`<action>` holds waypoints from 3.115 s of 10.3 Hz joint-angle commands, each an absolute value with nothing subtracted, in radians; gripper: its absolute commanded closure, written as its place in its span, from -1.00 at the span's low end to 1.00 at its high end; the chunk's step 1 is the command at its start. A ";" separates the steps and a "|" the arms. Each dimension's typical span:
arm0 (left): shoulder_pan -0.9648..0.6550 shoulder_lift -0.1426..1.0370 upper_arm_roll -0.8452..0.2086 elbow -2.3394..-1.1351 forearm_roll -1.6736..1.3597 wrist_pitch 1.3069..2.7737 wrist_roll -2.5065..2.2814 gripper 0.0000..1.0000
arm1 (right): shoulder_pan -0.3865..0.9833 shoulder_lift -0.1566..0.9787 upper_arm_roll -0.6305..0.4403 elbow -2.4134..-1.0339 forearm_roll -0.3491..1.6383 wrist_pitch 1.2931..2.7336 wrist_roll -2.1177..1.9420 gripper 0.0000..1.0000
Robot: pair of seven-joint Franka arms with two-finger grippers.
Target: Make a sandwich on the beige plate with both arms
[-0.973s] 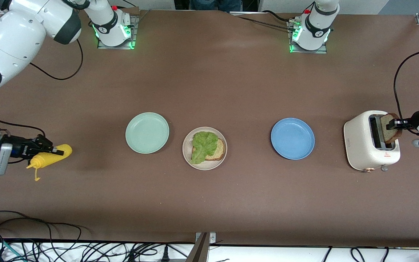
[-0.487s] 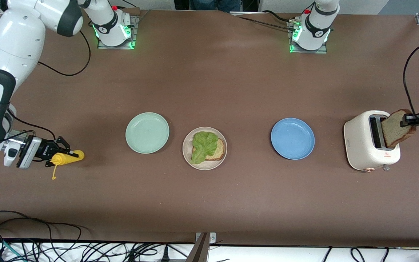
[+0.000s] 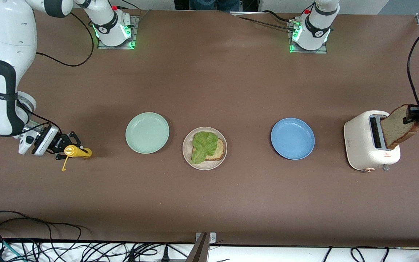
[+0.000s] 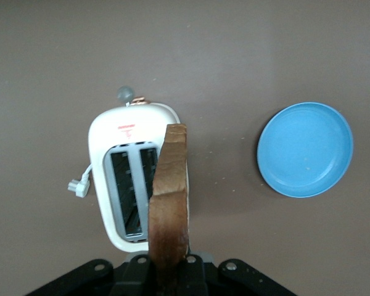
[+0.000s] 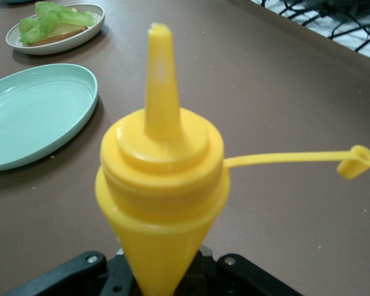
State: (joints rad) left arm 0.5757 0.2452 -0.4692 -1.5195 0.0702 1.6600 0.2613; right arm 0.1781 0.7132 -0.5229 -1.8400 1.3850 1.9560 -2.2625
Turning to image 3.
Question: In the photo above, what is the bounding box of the brown table cover mat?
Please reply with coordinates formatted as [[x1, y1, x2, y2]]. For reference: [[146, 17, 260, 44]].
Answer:
[[0, 5, 419, 248]]

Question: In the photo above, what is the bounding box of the metal clamp bracket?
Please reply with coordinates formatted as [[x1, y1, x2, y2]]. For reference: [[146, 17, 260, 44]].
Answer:
[[186, 232, 217, 262]]

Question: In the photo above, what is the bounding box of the long black looping cable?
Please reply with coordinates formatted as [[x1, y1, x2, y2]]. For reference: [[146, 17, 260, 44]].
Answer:
[[0, 210, 83, 251]]

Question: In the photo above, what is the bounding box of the black braided cable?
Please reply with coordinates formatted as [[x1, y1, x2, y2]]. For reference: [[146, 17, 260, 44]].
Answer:
[[238, 10, 294, 30]]

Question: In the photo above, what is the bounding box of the mint green plate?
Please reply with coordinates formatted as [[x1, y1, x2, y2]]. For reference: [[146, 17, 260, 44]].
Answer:
[[125, 112, 170, 154]]

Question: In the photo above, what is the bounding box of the green lettuce leaf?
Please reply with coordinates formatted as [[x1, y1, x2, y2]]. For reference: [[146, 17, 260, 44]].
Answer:
[[189, 131, 219, 165]]

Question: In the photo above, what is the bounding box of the beige plate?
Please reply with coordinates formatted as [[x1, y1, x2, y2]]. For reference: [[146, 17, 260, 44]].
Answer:
[[182, 127, 228, 171]]

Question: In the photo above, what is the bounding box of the dark crust bread slice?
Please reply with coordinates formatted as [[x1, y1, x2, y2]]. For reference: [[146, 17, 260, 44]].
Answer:
[[380, 104, 419, 150]]

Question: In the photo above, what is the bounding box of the yellow mustard squeeze bottle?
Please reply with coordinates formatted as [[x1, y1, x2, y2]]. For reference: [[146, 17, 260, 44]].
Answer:
[[61, 145, 93, 171]]

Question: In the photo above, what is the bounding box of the light crust bread slice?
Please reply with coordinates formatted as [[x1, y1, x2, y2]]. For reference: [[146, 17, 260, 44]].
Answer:
[[205, 138, 226, 161]]

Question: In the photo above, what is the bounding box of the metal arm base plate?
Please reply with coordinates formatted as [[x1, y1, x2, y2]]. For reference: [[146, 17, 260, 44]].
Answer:
[[97, 15, 140, 49], [287, 20, 328, 54]]

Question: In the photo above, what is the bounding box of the white toaster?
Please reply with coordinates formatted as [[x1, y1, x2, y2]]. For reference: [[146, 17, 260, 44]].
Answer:
[[343, 110, 401, 172]]

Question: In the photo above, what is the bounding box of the person in dark trousers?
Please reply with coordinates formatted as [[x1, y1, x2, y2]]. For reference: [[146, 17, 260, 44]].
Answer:
[[189, 0, 241, 11]]

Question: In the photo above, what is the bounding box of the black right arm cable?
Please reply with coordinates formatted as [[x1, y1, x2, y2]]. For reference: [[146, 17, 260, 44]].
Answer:
[[0, 11, 95, 137]]

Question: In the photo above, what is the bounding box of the blue plate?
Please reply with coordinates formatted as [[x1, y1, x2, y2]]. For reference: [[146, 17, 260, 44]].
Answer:
[[271, 118, 315, 160]]

